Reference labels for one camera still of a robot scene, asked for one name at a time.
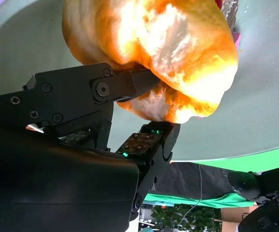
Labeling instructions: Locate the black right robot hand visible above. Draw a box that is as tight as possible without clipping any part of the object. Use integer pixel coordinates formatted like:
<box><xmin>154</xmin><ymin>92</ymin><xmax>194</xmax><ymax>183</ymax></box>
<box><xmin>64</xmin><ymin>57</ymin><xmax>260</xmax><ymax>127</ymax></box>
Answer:
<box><xmin>0</xmin><ymin>62</ymin><xmax>181</xmax><ymax>232</ymax></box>

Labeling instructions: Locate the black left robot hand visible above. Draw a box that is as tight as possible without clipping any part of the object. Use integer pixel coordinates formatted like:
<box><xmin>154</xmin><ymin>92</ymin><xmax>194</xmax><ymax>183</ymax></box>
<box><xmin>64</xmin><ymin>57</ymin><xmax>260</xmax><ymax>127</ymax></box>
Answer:
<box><xmin>227</xmin><ymin>159</ymin><xmax>279</xmax><ymax>232</ymax></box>

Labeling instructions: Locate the pale grey-green bowl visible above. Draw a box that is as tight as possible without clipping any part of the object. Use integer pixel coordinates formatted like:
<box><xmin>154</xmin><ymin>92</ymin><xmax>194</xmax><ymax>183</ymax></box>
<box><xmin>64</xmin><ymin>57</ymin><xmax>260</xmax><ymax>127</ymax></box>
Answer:
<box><xmin>0</xmin><ymin>0</ymin><xmax>279</xmax><ymax>162</ymax></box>

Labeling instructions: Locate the orange swirl bread pink piece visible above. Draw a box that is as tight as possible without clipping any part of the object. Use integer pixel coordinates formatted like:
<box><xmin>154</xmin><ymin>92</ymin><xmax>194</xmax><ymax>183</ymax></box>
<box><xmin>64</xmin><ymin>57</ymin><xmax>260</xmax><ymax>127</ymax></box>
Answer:
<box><xmin>61</xmin><ymin>0</ymin><xmax>239</xmax><ymax>124</ymax></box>

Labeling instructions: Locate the pink striped chocolate cake slice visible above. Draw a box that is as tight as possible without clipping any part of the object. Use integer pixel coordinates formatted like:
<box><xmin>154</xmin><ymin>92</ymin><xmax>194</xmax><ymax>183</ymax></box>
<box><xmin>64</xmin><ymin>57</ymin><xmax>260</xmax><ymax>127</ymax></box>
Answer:
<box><xmin>220</xmin><ymin>0</ymin><xmax>242</xmax><ymax>50</ymax></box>

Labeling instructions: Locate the brown cardboard box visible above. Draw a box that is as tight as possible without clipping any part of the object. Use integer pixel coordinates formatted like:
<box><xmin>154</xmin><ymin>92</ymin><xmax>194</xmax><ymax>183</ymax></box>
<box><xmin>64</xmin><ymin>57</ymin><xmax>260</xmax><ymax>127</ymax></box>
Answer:
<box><xmin>220</xmin><ymin>205</ymin><xmax>258</xmax><ymax>232</ymax></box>

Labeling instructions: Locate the green background cloth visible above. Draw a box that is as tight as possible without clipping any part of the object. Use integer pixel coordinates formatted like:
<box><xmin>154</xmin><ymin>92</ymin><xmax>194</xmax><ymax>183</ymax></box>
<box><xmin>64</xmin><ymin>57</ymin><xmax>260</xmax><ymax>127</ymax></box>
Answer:
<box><xmin>145</xmin><ymin>192</ymin><xmax>255</xmax><ymax>208</ymax></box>

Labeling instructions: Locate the green leafy plant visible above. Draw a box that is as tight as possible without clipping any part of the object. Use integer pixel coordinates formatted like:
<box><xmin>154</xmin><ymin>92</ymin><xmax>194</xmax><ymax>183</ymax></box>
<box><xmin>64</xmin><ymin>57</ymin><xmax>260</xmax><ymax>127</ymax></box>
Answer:
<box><xmin>151</xmin><ymin>204</ymin><xmax>222</xmax><ymax>232</ymax></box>

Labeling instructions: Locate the black curtain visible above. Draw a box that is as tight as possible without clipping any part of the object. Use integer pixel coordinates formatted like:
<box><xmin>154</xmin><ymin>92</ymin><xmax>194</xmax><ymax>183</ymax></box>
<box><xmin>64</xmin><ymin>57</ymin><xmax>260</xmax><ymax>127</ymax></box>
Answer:
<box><xmin>153</xmin><ymin>161</ymin><xmax>239</xmax><ymax>200</ymax></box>

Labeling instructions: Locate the thin hanging cable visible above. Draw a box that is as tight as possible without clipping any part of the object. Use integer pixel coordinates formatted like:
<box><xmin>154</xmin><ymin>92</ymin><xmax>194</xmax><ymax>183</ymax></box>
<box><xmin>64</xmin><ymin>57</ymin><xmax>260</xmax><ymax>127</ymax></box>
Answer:
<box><xmin>177</xmin><ymin>164</ymin><xmax>203</xmax><ymax>228</ymax></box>

